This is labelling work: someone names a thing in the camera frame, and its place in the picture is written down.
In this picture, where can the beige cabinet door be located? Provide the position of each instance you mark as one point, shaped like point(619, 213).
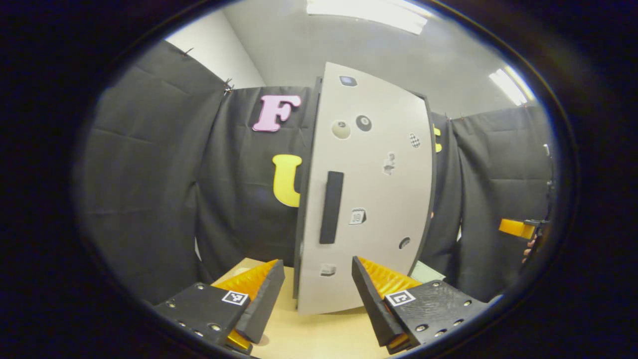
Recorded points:
point(384, 199)

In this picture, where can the grey cabinet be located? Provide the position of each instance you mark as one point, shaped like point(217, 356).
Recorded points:
point(298, 249)

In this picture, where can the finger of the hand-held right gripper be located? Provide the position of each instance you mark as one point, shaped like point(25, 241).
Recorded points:
point(516, 228)

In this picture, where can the narrow ceiling light panel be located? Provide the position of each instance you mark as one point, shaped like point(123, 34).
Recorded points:
point(508, 86)

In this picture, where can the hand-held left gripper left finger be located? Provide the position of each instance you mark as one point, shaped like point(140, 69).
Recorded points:
point(261, 309)

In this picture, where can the green book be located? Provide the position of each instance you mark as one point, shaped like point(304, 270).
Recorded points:
point(426, 271)

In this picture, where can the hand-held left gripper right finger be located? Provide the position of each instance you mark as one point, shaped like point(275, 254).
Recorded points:
point(371, 309)

